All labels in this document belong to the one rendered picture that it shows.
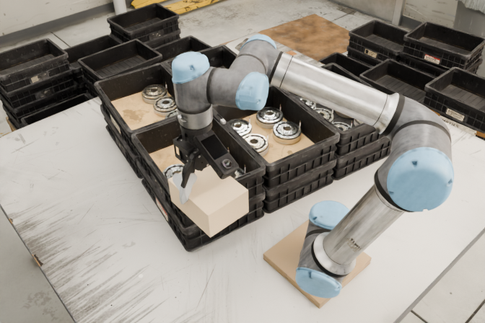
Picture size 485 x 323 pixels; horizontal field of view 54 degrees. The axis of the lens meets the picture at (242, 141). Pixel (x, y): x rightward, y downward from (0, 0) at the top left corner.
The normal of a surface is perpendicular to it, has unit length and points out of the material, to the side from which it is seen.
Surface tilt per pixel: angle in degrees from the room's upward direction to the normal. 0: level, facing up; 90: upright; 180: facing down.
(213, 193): 0
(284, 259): 1
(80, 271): 0
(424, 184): 84
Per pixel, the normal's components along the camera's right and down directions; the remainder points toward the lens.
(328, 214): 0.00, -0.84
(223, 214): 0.66, 0.46
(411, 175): -0.23, 0.53
